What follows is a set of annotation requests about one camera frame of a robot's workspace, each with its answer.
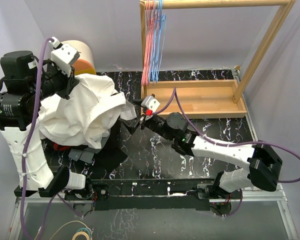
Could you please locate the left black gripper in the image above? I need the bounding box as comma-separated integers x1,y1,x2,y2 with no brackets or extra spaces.
27,58,79,101

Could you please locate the white shirt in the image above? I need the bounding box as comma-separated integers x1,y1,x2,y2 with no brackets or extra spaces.
38,73,137,149

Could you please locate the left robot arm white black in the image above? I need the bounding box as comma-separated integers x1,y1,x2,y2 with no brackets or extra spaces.
0,50,94,200

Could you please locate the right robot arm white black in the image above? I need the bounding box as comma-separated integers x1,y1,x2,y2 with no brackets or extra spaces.
120,109,283,199

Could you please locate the red black plaid shirt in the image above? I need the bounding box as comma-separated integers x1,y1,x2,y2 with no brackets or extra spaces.
53,143,71,152

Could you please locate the black garment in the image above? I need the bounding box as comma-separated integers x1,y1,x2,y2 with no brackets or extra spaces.
90,120,128,179

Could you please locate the wooden clothes rack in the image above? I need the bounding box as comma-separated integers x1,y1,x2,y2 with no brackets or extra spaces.
141,0,295,119

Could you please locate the blue hangers bundle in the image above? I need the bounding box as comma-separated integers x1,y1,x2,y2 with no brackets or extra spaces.
148,0,166,84

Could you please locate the pink hangers bundle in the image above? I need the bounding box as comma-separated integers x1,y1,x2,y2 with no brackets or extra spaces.
141,0,159,87

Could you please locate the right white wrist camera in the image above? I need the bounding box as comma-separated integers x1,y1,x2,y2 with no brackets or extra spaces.
141,94,160,113

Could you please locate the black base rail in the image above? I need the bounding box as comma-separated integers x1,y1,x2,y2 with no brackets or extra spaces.
13,178,243,212

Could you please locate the coiled cream cable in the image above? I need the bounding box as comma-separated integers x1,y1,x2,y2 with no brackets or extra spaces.
37,220,94,240

